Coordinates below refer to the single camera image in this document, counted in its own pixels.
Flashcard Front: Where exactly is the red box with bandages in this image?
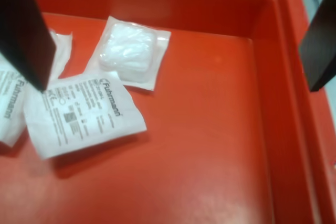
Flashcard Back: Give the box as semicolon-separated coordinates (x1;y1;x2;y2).
0;0;336;224

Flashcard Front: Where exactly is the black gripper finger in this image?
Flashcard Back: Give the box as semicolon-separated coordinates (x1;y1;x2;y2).
299;0;336;93
0;0;57;93

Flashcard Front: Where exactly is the white bandage pack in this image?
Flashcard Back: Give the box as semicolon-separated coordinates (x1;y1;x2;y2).
23;73;148;161
48;27;74;81
0;61;28;149
83;15;172;93

